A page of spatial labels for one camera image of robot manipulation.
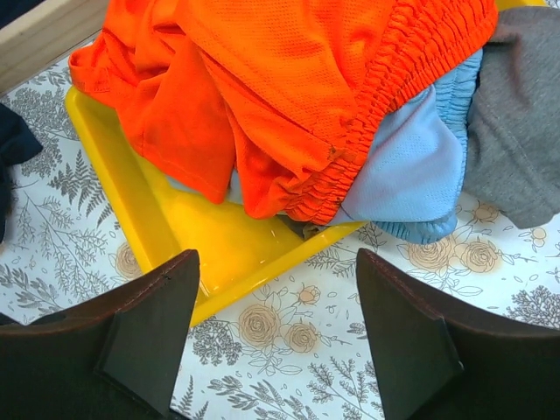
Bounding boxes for yellow plastic tray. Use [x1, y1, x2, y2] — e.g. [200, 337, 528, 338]
[66, 87, 362, 325]

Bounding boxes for light blue shorts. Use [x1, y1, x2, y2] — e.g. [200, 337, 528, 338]
[227, 47, 485, 245]

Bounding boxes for wooden clothes rack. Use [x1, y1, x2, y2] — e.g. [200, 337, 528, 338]
[1, 0, 109, 94]

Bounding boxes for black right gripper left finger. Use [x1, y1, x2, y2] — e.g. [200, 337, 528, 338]
[1, 250, 200, 419]

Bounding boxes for navy blue garment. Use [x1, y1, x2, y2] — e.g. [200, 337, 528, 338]
[1, 104, 43, 240]

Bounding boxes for orange mesh shorts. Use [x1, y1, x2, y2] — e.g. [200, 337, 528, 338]
[68, 1, 498, 225]

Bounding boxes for grey garment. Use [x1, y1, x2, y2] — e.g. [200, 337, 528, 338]
[463, 6, 559, 229]

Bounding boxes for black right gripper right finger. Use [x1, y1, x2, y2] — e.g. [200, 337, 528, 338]
[356, 248, 559, 419]

